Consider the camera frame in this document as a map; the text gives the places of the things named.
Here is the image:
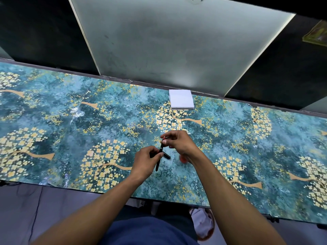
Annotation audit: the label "person's right hand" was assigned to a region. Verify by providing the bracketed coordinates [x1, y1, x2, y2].
[160, 130, 203, 164]

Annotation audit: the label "thin black cable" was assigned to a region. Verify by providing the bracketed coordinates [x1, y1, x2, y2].
[28, 186, 44, 243]

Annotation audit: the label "frosted glass partition panel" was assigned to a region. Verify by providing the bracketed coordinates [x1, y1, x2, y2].
[67, 0, 296, 97]

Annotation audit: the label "person's right forearm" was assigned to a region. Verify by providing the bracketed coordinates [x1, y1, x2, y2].
[190, 150, 287, 245]

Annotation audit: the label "teal floral table cover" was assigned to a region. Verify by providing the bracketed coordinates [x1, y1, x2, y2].
[0, 61, 327, 225]

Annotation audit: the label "person's left hand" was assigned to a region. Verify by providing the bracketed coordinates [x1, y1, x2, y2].
[130, 146, 164, 186]

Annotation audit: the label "person's left forearm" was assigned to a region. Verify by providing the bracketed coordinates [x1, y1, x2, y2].
[30, 173, 148, 245]

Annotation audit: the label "white notepad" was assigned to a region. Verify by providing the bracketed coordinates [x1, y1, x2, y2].
[169, 89, 195, 110]

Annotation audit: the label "black pen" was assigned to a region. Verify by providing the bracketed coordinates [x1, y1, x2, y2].
[155, 142, 164, 172]

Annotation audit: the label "person's blue trousers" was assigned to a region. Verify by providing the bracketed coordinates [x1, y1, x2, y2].
[99, 205, 199, 245]

